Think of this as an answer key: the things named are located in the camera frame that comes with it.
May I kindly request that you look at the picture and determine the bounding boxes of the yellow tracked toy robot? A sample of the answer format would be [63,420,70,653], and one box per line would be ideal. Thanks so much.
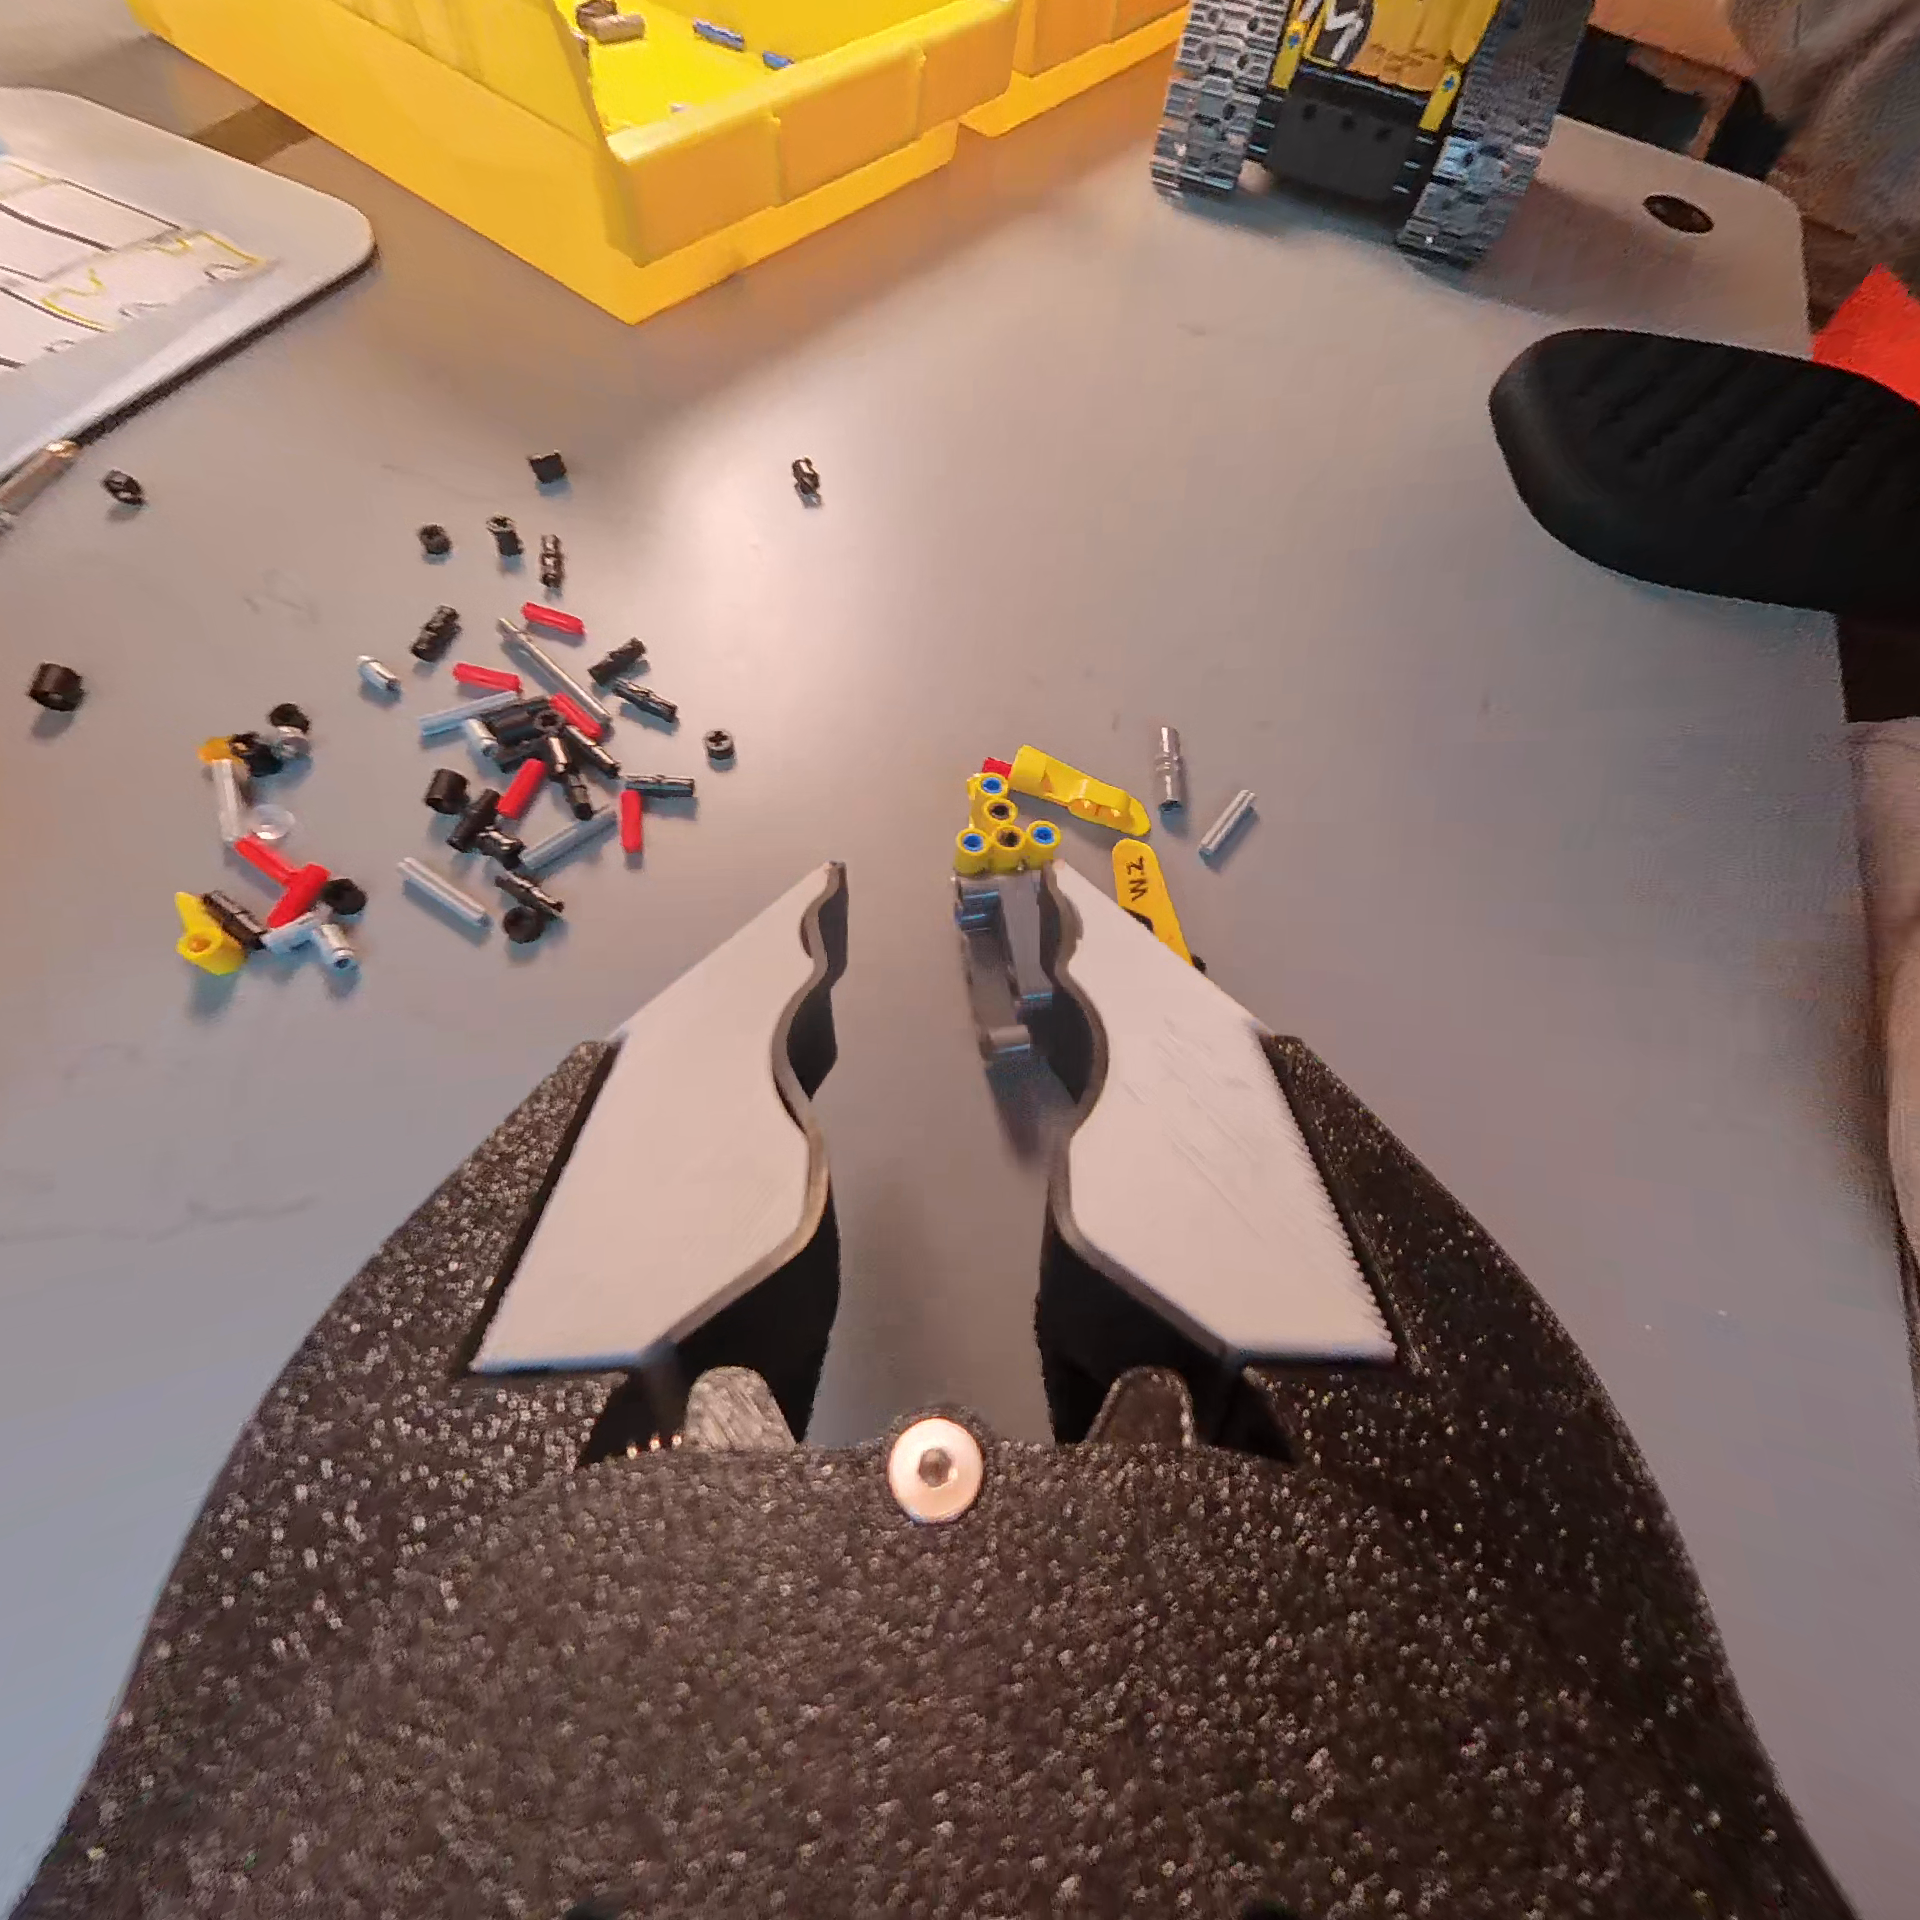
[1157,0,1598,265]

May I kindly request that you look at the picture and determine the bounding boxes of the grey brick assembly, blue pins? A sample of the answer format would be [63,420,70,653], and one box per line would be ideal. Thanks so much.
[950,769,1073,1069]

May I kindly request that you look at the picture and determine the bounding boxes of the yellow plastic bin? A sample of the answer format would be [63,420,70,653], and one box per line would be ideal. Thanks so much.
[959,0,1210,139]
[135,0,1029,326]

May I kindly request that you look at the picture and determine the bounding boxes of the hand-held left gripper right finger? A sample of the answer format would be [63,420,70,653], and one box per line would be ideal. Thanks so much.
[1035,871,1397,1367]

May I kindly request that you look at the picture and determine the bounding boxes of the yellow angled brick piece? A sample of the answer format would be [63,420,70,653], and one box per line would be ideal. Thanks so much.
[1111,842,1201,972]

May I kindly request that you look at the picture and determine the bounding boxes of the black armrest pad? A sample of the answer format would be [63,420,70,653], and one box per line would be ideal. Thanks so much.
[1492,324,1920,620]

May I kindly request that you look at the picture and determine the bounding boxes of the yellow brick arm piece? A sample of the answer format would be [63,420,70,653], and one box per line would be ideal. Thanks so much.
[979,746,1157,846]

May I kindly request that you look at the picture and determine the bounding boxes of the small pieces inside bin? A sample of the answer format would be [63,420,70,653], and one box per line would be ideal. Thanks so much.
[571,0,807,69]

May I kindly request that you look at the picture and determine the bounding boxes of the person's beige sweatshirt torso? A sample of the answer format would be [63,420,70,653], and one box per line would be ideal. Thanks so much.
[1842,715,1920,1337]

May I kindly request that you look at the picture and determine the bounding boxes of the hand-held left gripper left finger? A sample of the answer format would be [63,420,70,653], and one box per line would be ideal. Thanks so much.
[470,863,851,1382]

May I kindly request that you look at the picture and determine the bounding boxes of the grey desk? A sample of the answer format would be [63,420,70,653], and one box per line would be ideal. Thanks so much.
[0,61,1920,1920]

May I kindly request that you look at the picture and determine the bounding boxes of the scattered small building pieces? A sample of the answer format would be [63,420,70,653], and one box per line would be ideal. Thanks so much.
[26,450,829,980]

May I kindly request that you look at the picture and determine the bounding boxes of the white instruction sheet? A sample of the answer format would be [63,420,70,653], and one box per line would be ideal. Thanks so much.
[0,92,380,482]

